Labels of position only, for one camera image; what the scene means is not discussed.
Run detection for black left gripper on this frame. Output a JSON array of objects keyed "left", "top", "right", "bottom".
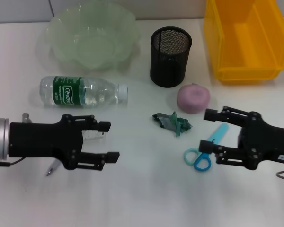
[{"left": 9, "top": 114, "right": 120, "bottom": 171}]

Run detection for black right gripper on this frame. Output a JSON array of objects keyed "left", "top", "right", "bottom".
[{"left": 198, "top": 106, "right": 284, "bottom": 171}]

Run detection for pink peach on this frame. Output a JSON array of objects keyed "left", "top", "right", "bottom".
[{"left": 177, "top": 83, "right": 211, "bottom": 114}]

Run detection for green plastic wrapper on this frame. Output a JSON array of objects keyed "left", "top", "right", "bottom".
[{"left": 152, "top": 111, "right": 194, "bottom": 138}]

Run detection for clear green-label water bottle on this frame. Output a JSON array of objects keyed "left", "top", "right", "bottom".
[{"left": 39, "top": 75, "right": 128, "bottom": 109}]

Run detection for clear plastic ruler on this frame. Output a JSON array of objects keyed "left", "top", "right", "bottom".
[{"left": 82, "top": 129, "right": 105, "bottom": 142}]

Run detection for blue scissors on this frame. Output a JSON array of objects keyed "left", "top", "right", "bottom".
[{"left": 183, "top": 122, "right": 230, "bottom": 172}]

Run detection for silver ballpoint pen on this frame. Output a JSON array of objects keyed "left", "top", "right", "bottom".
[{"left": 45, "top": 159, "right": 62, "bottom": 177}]

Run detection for black mesh pen cup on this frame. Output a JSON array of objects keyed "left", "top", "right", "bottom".
[{"left": 150, "top": 26, "right": 192, "bottom": 88}]

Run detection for translucent green fruit bowl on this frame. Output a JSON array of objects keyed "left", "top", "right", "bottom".
[{"left": 46, "top": 6, "right": 142, "bottom": 73}]

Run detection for yellow plastic bin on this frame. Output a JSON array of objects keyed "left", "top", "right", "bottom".
[{"left": 203, "top": 0, "right": 284, "bottom": 85}]

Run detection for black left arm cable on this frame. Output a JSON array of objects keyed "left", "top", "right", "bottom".
[{"left": 0, "top": 157, "right": 24, "bottom": 167}]

